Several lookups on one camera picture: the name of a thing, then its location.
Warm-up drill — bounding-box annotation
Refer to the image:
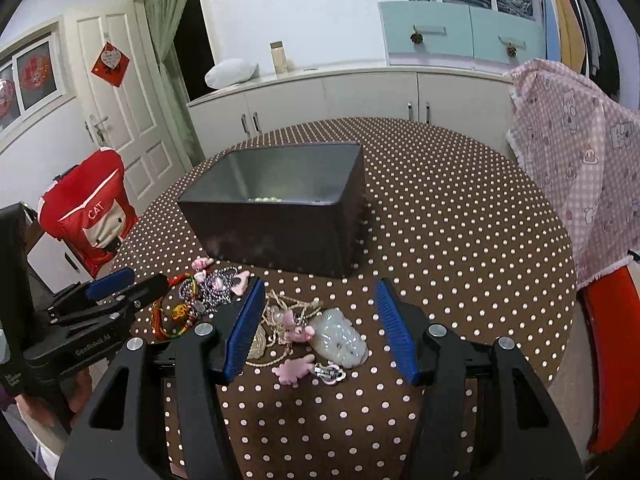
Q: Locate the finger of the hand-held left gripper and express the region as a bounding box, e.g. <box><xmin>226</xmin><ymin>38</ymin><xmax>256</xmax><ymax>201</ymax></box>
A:
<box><xmin>46</xmin><ymin>267</ymin><xmax>137</xmax><ymax>313</ymax></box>
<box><xmin>49</xmin><ymin>274</ymin><xmax>171</xmax><ymax>333</ymax></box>

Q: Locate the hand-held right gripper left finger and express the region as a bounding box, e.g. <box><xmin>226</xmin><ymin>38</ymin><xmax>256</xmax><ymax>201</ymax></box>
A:
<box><xmin>55</xmin><ymin>277</ymin><xmax>266</xmax><ymax>480</ymax></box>

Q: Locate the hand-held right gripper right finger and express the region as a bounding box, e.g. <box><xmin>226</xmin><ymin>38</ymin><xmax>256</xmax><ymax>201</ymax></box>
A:
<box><xmin>375</xmin><ymin>277</ymin><xmax>586</xmax><ymax>480</ymax></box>

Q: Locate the beige cord necklace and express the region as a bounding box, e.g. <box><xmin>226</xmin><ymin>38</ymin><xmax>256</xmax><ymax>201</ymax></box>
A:
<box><xmin>245</xmin><ymin>290</ymin><xmax>323</xmax><ymax>368</ymax></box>

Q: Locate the colourful beaded bracelet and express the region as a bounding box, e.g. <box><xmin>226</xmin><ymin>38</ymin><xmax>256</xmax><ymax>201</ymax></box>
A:
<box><xmin>150</xmin><ymin>272</ymin><xmax>221</xmax><ymax>343</ymax></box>

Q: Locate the silver beaded chain necklace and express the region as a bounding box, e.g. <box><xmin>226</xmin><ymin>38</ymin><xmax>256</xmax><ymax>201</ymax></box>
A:
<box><xmin>179</xmin><ymin>267</ymin><xmax>241</xmax><ymax>307</ymax></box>

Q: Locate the pink bow charm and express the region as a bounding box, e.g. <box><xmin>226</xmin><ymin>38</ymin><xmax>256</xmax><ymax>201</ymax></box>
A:
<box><xmin>279</xmin><ymin>310</ymin><xmax>317</xmax><ymax>343</ymax></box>

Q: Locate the pale green jade pendant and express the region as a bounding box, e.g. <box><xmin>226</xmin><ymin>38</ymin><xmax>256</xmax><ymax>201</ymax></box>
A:
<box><xmin>309</xmin><ymin>308</ymin><xmax>370</xmax><ymax>367</ymax></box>

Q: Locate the pink charm keychain front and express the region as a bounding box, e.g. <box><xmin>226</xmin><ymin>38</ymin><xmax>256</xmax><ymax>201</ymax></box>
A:
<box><xmin>271</xmin><ymin>354</ymin><xmax>316</xmax><ymax>387</ymax></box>

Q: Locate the silver metal clip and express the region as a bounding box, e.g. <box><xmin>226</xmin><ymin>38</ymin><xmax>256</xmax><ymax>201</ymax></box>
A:
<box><xmin>312</xmin><ymin>361</ymin><xmax>346</xmax><ymax>386</ymax></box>

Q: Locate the black storage box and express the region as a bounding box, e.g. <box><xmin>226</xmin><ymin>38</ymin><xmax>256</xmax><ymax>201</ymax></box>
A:
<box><xmin>176</xmin><ymin>141</ymin><xmax>368</xmax><ymax>279</ymax></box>

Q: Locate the person's left forearm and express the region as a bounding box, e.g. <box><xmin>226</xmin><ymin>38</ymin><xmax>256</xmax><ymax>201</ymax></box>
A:
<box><xmin>0</xmin><ymin>385</ymin><xmax>71</xmax><ymax>478</ymax></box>

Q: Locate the red chair cover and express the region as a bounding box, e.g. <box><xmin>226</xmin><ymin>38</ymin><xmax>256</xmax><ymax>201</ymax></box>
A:
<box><xmin>37</xmin><ymin>147</ymin><xmax>141</xmax><ymax>278</ymax></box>

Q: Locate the brown polka dot tablecloth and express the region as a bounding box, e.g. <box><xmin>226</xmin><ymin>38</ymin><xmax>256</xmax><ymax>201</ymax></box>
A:
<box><xmin>107</xmin><ymin>116</ymin><xmax>578</xmax><ymax>480</ymax></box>

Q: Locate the white panel door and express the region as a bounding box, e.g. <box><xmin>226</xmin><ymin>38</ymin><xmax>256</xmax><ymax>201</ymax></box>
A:
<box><xmin>65</xmin><ymin>7</ymin><xmax>188</xmax><ymax>206</ymax></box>

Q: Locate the orange red chair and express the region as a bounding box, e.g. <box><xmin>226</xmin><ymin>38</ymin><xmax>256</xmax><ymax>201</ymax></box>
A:
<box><xmin>575</xmin><ymin>260</ymin><xmax>640</xmax><ymax>456</ymax></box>

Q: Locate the window with red paper cutting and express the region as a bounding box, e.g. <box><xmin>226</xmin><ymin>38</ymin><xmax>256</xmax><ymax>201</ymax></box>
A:
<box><xmin>0</xmin><ymin>32</ymin><xmax>66</xmax><ymax>133</ymax></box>

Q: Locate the red diamond door decoration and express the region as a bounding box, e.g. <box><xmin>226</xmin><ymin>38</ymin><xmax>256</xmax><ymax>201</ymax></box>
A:
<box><xmin>91</xmin><ymin>41</ymin><xmax>131</xmax><ymax>88</ymax></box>

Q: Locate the white pillow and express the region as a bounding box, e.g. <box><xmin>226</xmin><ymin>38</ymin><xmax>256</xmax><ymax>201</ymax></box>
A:
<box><xmin>205</xmin><ymin>58</ymin><xmax>259</xmax><ymax>88</ymax></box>

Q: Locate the white low cabinet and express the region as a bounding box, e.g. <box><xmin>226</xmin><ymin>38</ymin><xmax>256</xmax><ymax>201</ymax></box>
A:
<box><xmin>186</xmin><ymin>65</ymin><xmax>516</xmax><ymax>161</ymax></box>

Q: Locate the pink printed cloth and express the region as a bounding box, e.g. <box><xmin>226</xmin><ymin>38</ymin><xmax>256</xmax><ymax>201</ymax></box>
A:
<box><xmin>505</xmin><ymin>58</ymin><xmax>640</xmax><ymax>291</ymax></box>

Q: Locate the green curtain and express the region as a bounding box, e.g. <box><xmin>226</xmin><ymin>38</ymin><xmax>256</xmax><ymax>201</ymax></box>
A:
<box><xmin>145</xmin><ymin>0</ymin><xmax>206</xmax><ymax>161</ymax></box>

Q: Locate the teal drawer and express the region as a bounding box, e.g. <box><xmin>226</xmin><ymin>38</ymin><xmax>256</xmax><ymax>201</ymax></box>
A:
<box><xmin>378</xmin><ymin>1</ymin><xmax>473</xmax><ymax>58</ymax></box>
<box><xmin>470</xmin><ymin>6</ymin><xmax>546</xmax><ymax>63</ymax></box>

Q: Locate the stack of folded grey clothes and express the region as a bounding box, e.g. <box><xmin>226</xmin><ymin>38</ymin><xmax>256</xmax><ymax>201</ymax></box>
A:
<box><xmin>495</xmin><ymin>0</ymin><xmax>533</xmax><ymax>18</ymax></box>

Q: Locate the row of hanging clothes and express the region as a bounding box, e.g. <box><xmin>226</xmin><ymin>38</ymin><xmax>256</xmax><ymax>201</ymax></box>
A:
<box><xmin>532</xmin><ymin>0</ymin><xmax>621</xmax><ymax>101</ymax></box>

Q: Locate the silver door handle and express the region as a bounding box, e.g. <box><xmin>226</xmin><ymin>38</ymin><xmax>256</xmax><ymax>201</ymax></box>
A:
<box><xmin>85</xmin><ymin>114</ymin><xmax>110</xmax><ymax>143</ymax></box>

